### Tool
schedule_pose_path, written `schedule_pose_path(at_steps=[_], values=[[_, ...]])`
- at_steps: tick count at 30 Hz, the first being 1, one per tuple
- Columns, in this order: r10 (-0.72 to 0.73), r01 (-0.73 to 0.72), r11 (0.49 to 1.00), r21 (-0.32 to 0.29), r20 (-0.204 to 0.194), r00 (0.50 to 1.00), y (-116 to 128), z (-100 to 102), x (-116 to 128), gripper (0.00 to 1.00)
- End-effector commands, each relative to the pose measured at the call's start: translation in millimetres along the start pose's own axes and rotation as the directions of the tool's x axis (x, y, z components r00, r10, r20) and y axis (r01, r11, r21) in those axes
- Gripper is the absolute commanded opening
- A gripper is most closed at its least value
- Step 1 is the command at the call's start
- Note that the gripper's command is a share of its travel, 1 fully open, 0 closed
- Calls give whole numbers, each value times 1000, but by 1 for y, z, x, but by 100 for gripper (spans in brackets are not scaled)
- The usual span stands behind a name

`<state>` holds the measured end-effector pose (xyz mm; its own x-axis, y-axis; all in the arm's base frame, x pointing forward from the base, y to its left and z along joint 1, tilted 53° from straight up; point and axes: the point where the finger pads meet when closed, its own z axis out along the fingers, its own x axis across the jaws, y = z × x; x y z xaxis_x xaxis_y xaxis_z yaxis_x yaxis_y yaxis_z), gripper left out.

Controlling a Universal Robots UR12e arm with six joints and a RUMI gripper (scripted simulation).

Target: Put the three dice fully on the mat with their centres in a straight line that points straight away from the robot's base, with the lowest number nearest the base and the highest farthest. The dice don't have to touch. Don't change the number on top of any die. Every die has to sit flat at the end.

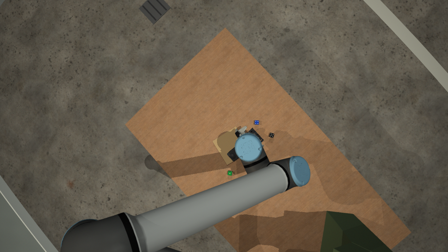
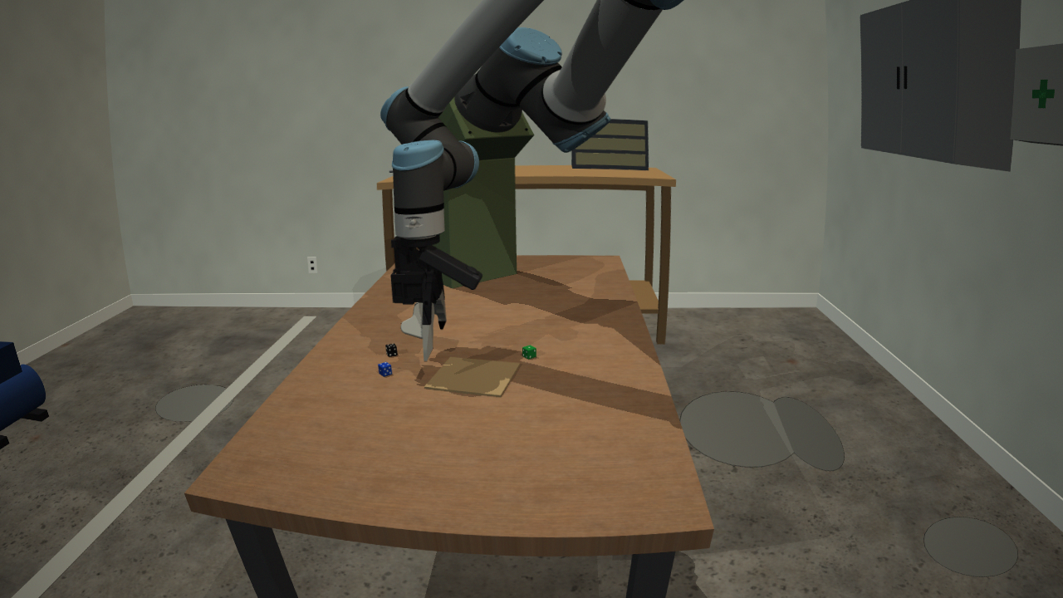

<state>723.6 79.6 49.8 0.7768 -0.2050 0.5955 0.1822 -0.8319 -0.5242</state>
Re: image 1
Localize tan square mat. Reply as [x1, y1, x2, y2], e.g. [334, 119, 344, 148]
[213, 127, 238, 165]

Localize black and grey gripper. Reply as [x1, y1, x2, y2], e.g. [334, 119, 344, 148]
[235, 126, 264, 142]

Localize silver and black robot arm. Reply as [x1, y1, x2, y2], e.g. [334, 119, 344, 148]
[60, 132, 310, 252]

